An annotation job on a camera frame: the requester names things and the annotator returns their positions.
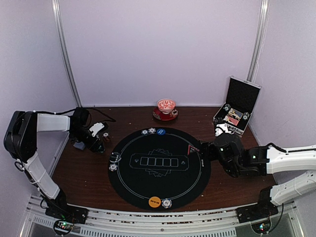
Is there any red patterned bowl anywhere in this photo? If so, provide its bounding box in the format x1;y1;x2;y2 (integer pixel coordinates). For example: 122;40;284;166
157;99;176;114

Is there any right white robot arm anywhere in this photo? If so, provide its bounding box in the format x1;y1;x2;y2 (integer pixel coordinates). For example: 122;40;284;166
201;133;316;218

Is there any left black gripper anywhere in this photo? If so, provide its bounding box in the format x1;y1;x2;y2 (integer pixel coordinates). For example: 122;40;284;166
69;126;104;153

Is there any orange black chip stack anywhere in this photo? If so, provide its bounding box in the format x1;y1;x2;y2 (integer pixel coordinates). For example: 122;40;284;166
103;132;111;142

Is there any chip roll in case right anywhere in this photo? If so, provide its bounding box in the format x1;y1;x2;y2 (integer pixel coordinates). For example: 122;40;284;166
242;112;251;120

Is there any aluminium frame post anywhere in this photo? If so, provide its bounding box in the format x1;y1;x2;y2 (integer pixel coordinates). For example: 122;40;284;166
247;0;270;82
52;0;82;107

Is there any grey card deck box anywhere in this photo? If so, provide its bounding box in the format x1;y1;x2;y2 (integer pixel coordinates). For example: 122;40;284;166
73;142;85;150

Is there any chip roll in case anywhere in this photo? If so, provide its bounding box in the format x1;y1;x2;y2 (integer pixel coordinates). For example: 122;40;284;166
242;112;251;120
223;104;231;112

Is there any clear dealer button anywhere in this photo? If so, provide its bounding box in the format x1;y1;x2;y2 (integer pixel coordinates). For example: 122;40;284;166
109;152;121;163

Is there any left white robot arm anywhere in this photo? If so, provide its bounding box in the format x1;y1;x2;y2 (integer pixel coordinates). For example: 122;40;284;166
3;107;114;200

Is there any round black poker mat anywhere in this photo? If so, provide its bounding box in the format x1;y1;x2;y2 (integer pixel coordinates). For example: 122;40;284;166
108;127;211;211

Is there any aluminium poker case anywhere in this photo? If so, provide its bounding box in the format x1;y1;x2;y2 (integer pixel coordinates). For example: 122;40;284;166
213;77;261;136

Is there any orange big blind button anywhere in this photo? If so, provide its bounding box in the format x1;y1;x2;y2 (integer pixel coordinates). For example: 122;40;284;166
148;196;161;208

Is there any left aluminium frame post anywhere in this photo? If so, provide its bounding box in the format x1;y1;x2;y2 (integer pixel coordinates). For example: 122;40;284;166
52;0;82;107

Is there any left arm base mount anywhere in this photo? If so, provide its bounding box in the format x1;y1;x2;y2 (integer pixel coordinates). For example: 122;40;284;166
41;190;88;224

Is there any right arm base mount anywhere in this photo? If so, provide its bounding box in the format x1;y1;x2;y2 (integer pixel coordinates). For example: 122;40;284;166
236;201;279;235

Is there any red playing card deck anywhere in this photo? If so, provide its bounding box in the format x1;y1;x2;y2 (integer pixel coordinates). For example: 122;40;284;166
224;116;239;126

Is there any blue small blind button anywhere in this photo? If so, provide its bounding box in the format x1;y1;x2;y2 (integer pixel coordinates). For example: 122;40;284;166
157;128;166;135

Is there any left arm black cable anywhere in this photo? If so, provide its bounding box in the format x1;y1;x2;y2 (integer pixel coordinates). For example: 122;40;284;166
12;106;117;173

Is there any triangular all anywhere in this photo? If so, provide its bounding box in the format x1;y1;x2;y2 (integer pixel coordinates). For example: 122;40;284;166
188;145;199;155

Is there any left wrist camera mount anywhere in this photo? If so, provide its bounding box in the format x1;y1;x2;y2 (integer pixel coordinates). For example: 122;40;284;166
89;122;105;137

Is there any playing card deck in case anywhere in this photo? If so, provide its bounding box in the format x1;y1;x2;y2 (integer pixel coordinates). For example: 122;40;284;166
228;108;243;120

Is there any chip roll in case left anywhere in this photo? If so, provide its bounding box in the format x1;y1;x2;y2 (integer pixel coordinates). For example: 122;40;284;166
223;104;231;112

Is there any right aluminium frame post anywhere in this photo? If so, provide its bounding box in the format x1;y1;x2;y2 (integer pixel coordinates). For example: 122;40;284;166
247;0;270;82

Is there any green chip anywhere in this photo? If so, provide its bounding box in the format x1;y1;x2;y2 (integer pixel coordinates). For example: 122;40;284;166
141;129;149;135

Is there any red floral saucer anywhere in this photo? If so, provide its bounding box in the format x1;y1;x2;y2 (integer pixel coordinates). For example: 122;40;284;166
153;107;178;121

